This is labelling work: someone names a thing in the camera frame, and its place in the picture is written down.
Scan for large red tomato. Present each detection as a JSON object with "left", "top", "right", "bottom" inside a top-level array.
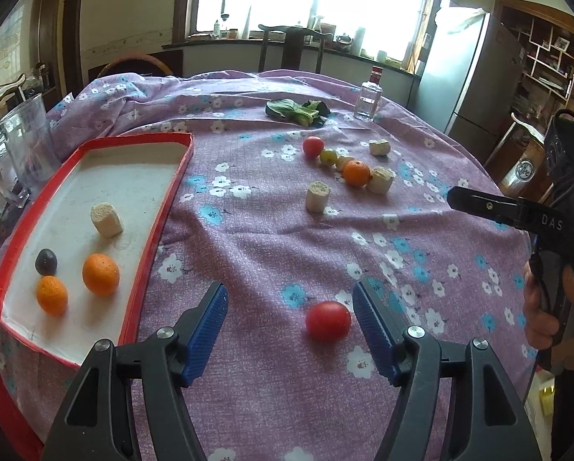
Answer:
[{"left": 306, "top": 301, "right": 351, "bottom": 343}]

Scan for orange tangerine from table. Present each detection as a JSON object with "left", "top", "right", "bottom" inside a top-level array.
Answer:
[{"left": 342, "top": 159, "right": 371, "bottom": 187}]

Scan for person's right hand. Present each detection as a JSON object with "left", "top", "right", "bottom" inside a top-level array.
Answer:
[{"left": 523, "top": 263, "right": 574, "bottom": 370}]

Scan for red cloth under table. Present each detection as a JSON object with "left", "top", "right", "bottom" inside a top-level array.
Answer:
[{"left": 0, "top": 377, "right": 44, "bottom": 461}]

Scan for orange tangerine tray left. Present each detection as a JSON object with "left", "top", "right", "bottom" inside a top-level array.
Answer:
[{"left": 36, "top": 276, "right": 68, "bottom": 317}]

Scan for orange tangerine tray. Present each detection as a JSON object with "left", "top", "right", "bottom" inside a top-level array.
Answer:
[
  {"left": 82, "top": 253, "right": 120, "bottom": 297},
  {"left": 36, "top": 276, "right": 68, "bottom": 317}
]

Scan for silver refrigerator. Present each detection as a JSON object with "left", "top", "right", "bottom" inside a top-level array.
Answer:
[{"left": 411, "top": 6, "right": 525, "bottom": 163}]

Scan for orange tangerine tray right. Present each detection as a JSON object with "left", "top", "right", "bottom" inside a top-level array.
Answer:
[{"left": 82, "top": 253, "right": 120, "bottom": 297}]

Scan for red rimmed white tray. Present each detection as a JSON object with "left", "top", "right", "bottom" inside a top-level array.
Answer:
[{"left": 0, "top": 132, "right": 193, "bottom": 368}]

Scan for dark purple plum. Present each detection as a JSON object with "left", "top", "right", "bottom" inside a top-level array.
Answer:
[{"left": 35, "top": 249, "right": 58, "bottom": 276}]

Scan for small corn piece hidden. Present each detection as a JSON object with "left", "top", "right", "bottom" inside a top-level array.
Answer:
[{"left": 336, "top": 156, "right": 354, "bottom": 173}]

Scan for small glass bottle red cap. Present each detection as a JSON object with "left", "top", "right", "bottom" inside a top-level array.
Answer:
[{"left": 354, "top": 66, "right": 383, "bottom": 121}]

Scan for green grape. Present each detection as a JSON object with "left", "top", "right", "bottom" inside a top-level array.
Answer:
[{"left": 319, "top": 148, "right": 338, "bottom": 167}]

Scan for small red tomato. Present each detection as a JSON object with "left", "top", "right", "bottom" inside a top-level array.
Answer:
[{"left": 303, "top": 136, "right": 324, "bottom": 159}]

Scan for green leafy vegetable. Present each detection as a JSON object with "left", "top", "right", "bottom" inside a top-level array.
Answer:
[{"left": 265, "top": 99, "right": 332, "bottom": 128}]

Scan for clear plastic pitcher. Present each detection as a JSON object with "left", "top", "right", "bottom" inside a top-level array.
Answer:
[{"left": 0, "top": 94, "right": 61, "bottom": 208}]

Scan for dark wooden chair far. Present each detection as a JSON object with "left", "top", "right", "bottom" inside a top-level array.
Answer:
[{"left": 258, "top": 24, "right": 332, "bottom": 74}]

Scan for round backed wooden chair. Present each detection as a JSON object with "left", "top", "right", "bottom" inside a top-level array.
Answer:
[{"left": 97, "top": 53, "right": 173, "bottom": 77}]

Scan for wooden wall shelf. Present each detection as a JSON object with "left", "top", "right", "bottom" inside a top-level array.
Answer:
[{"left": 493, "top": 0, "right": 574, "bottom": 133}]

